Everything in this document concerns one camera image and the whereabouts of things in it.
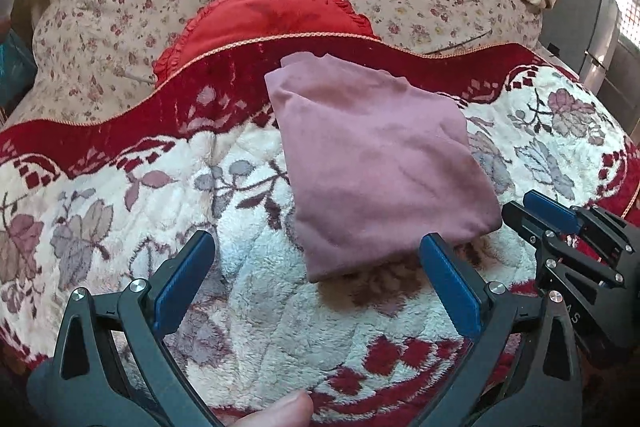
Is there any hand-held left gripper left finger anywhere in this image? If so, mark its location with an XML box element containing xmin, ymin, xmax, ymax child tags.
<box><xmin>26</xmin><ymin>230</ymin><xmax>223</xmax><ymax>427</ymax></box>

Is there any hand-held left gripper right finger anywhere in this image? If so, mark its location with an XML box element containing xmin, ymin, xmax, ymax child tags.
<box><xmin>415</xmin><ymin>233</ymin><xmax>585</xmax><ymax>427</ymax></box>

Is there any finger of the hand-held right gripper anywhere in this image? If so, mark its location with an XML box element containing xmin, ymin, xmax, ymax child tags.
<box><xmin>524</xmin><ymin>189</ymin><xmax>640</xmax><ymax>259</ymax></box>
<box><xmin>502</xmin><ymin>201</ymin><xmax>629</xmax><ymax>304</ymax></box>

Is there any pink garment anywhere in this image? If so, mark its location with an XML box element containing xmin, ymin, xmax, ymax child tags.
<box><xmin>264</xmin><ymin>52</ymin><xmax>503</xmax><ymax>284</ymax></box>

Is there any person's left hand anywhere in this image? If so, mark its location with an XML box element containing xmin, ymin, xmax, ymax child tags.
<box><xmin>227</xmin><ymin>389</ymin><xmax>314</xmax><ymax>427</ymax></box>

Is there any red and white plush blanket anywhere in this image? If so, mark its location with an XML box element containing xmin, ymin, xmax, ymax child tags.
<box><xmin>0</xmin><ymin>34</ymin><xmax>640</xmax><ymax>427</ymax></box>

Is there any grey panelled furniture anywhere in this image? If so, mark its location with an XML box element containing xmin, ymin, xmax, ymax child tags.
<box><xmin>540</xmin><ymin>0</ymin><xmax>640</xmax><ymax>118</ymax></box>

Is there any teal bag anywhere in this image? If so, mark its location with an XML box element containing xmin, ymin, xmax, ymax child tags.
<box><xmin>0</xmin><ymin>29</ymin><xmax>39</xmax><ymax>108</ymax></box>

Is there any red ruffled pillow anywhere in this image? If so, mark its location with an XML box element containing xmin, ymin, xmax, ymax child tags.
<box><xmin>152</xmin><ymin>0</ymin><xmax>382</xmax><ymax>86</ymax></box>

